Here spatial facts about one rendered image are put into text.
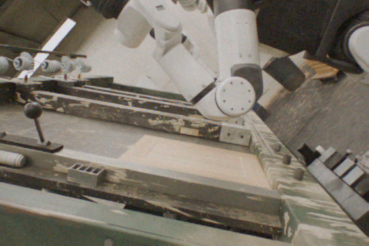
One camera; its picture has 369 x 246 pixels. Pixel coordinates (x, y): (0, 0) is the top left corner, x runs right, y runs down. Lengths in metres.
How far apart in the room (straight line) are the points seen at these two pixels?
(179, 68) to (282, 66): 4.75
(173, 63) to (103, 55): 6.01
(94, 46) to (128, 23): 6.05
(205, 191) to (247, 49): 0.32
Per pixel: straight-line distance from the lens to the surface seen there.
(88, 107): 1.35
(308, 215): 0.63
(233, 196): 0.68
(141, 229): 0.45
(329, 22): 0.92
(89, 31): 6.77
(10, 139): 0.82
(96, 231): 0.46
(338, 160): 0.96
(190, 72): 0.59
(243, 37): 0.63
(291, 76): 5.37
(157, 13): 0.60
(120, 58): 6.48
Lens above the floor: 1.19
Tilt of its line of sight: level
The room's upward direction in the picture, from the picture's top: 47 degrees counter-clockwise
